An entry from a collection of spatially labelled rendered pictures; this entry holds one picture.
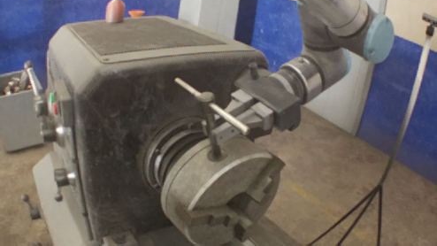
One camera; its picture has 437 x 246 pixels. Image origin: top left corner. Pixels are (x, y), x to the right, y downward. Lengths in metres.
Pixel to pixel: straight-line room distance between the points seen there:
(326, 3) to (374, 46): 0.12
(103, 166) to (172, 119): 0.19
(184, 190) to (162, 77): 0.23
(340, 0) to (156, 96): 0.42
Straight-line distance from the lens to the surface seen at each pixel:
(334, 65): 0.68
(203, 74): 0.73
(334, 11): 0.47
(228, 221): 0.62
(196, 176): 0.59
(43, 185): 1.20
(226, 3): 4.28
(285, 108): 0.56
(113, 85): 0.64
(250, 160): 0.61
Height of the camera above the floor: 1.53
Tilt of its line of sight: 24 degrees down
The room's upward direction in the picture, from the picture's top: 8 degrees clockwise
